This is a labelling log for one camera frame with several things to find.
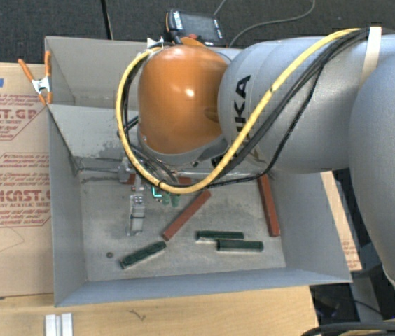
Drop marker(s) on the grey metal bin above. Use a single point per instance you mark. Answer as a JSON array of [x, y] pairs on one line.
[[218, 268]]

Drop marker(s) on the dark green flat block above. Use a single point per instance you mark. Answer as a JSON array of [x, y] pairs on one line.
[[219, 235], [239, 246], [143, 254]]

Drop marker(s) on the brown cardboard board red print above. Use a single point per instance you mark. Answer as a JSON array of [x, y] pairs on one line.
[[15, 250]]

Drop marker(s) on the red-brown flat block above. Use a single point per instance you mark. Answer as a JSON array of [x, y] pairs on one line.
[[269, 208], [185, 180], [185, 215]]

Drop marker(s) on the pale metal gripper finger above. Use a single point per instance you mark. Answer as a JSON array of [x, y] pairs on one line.
[[137, 219], [137, 199]]

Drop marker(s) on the black cylinder on white bracket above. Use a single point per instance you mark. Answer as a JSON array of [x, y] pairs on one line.
[[217, 161]]

